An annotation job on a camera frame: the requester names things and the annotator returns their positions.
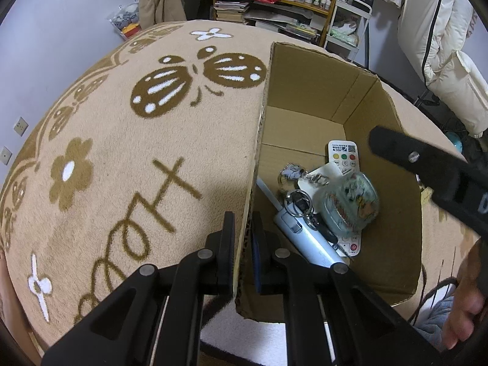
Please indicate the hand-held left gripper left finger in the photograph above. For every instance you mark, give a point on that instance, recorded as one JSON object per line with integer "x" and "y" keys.
{"x": 228, "y": 244}

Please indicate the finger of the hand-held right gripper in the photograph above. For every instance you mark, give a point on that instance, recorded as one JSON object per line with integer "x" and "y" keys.
{"x": 411, "y": 156}

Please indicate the grey cloth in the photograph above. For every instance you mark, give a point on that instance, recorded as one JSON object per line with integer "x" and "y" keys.
{"x": 434, "y": 312}

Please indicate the cardboard box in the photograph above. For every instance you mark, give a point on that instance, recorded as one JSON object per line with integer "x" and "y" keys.
{"x": 305, "y": 122}

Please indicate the clear printed container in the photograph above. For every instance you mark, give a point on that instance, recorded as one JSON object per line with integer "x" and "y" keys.
{"x": 350, "y": 202}

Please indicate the white down jacket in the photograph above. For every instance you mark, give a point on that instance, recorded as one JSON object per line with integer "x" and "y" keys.
{"x": 430, "y": 26}

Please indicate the silver blue handheld device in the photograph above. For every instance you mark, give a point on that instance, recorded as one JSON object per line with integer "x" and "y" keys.
{"x": 305, "y": 236}

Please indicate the white remote control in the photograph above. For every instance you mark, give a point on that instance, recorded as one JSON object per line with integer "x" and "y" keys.
{"x": 343, "y": 156}

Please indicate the beige hanging coat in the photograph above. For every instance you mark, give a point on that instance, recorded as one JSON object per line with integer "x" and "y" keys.
{"x": 158, "y": 3}

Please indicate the row of small bottles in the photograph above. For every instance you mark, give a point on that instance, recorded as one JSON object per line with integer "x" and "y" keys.
{"x": 323, "y": 2}

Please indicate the pile of papers and folders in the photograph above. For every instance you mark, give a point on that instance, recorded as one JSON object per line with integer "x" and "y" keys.
{"x": 282, "y": 21}

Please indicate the clear plastic bag of clothes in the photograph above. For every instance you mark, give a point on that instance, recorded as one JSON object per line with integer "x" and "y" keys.
{"x": 124, "y": 23}

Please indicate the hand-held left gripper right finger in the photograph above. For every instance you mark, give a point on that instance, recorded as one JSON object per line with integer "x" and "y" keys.
{"x": 257, "y": 255}

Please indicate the wall outlet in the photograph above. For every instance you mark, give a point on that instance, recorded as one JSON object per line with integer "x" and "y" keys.
{"x": 5, "y": 155}
{"x": 21, "y": 125}

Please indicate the teal round object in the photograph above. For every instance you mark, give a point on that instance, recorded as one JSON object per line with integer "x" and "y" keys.
{"x": 456, "y": 142}

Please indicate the white card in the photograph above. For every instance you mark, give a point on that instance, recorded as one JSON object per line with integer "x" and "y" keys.
{"x": 324, "y": 171}

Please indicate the person's right hand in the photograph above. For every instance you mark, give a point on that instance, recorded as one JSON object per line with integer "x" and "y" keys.
{"x": 467, "y": 305}

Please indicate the stack of books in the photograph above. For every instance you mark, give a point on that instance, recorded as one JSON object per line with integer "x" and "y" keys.
{"x": 230, "y": 11}

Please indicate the beige printed blanket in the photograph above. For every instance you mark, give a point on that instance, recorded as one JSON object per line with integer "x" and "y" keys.
{"x": 114, "y": 160}

